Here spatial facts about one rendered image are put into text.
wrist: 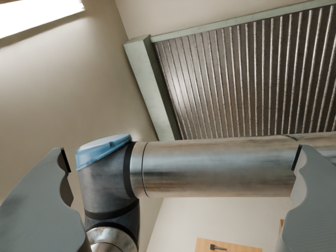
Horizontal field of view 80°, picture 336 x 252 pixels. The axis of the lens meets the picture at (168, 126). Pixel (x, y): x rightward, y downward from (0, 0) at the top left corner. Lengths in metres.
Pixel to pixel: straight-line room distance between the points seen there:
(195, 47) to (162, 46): 0.46
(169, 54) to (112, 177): 2.70
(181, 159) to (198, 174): 0.04
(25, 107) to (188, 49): 2.01
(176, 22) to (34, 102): 1.90
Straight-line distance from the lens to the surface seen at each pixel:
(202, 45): 2.86
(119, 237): 0.42
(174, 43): 2.92
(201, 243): 3.50
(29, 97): 1.89
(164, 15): 2.92
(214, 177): 0.36
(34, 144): 1.89
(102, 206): 0.43
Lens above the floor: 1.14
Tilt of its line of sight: 22 degrees up
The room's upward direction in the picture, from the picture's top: 92 degrees counter-clockwise
